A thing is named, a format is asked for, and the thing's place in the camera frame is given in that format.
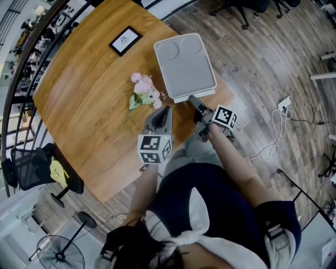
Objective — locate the person's navy shirt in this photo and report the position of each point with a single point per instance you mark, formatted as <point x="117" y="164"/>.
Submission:
<point x="225" y="210"/>

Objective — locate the white desk frame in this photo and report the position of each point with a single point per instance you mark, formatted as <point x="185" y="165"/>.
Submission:
<point x="323" y="76"/>

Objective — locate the black pedestal fan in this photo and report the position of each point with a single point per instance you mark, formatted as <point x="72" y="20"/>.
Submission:
<point x="60" y="253"/>

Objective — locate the person's left forearm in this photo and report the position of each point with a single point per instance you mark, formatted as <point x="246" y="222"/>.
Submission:
<point x="144" y="189"/>

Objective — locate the grey drawer box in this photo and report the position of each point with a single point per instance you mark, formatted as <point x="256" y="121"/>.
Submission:
<point x="186" y="68"/>

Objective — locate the black mesh office chair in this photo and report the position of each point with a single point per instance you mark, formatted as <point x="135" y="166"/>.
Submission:
<point x="23" y="168"/>

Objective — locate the black high-back office chair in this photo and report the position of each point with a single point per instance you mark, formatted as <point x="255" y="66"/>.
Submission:
<point x="246" y="8"/>
<point x="284" y="5"/>

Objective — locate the yellow cloth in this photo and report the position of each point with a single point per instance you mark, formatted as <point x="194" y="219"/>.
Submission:
<point x="58" y="172"/>

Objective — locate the black metal stand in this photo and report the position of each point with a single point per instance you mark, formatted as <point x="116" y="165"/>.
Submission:
<point x="302" y="193"/>

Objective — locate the white table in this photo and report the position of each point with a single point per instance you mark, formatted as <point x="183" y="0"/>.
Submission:
<point x="315" y="241"/>

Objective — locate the white power strip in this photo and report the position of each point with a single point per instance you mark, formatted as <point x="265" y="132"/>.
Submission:
<point x="284" y="104"/>

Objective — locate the black picture frame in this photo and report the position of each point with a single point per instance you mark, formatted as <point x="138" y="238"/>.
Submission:
<point x="125" y="40"/>

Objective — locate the person's grey trousers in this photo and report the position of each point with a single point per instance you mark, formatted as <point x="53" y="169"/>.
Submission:
<point x="194" y="155"/>

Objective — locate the pink artificial flower bouquet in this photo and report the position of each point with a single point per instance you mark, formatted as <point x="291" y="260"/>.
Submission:
<point x="143" y="88"/>

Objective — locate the person's white tied garment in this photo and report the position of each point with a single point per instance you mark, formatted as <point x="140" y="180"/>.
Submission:
<point x="195" y="233"/>

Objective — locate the black jacket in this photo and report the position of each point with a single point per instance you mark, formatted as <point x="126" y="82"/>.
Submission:
<point x="42" y="163"/>

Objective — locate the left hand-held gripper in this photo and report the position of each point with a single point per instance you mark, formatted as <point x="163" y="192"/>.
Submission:
<point x="149" y="143"/>

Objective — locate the black tripod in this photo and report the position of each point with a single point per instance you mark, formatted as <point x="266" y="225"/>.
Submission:
<point x="328" y="168"/>

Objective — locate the person's right forearm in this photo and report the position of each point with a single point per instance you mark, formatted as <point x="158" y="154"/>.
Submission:
<point x="231" y="157"/>

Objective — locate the black metal railing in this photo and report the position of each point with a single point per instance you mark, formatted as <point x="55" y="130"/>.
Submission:
<point x="6" y="118"/>

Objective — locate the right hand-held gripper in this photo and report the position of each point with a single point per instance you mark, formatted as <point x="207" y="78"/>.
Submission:
<point x="224" y="115"/>

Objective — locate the white plastic storage bin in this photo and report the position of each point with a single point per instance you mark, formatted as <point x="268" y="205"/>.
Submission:
<point x="183" y="98"/>

